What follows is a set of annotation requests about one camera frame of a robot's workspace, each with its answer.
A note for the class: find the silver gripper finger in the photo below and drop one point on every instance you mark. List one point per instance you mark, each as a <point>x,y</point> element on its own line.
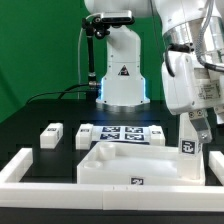
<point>198,119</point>

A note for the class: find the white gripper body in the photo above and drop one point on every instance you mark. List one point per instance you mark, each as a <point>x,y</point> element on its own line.
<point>192,87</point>

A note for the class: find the white desk top tray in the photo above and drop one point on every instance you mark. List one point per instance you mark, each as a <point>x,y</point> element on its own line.
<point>116,163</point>

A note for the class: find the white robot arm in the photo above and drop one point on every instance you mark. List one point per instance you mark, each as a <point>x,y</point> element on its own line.
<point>194,27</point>

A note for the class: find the fiducial marker sheet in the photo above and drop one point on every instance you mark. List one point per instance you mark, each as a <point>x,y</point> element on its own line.
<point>132,134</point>

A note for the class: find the white U-shaped fence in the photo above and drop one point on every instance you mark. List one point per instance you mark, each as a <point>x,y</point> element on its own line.
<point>15,193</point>

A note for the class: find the silver camera on mount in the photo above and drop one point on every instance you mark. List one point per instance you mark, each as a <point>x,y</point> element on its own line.
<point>117,17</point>

